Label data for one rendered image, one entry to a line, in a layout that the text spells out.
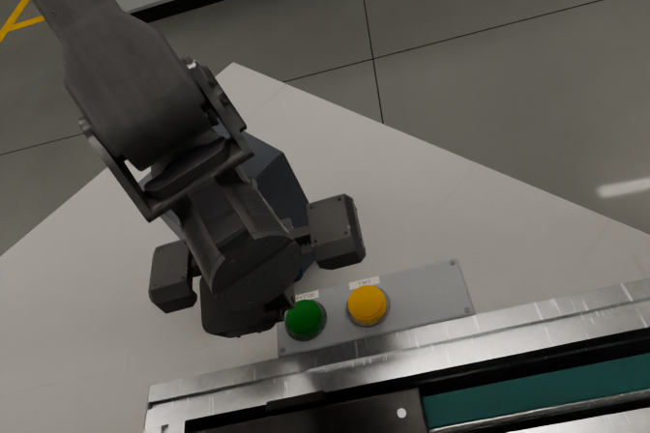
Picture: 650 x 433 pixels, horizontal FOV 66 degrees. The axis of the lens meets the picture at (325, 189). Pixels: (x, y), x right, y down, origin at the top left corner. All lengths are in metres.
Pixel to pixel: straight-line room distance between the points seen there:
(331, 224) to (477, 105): 1.75
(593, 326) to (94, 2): 0.48
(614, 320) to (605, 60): 1.84
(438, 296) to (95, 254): 0.60
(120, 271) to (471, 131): 1.48
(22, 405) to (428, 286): 0.59
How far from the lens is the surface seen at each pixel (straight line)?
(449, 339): 0.52
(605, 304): 0.54
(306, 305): 0.56
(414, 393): 0.50
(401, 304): 0.54
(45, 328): 0.91
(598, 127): 2.03
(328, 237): 0.40
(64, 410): 0.82
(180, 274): 0.44
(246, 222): 0.29
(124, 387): 0.77
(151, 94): 0.30
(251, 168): 0.58
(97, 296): 0.88
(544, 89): 2.17
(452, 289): 0.54
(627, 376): 0.54
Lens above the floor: 1.44
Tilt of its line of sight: 48 degrees down
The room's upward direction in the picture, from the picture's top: 24 degrees counter-clockwise
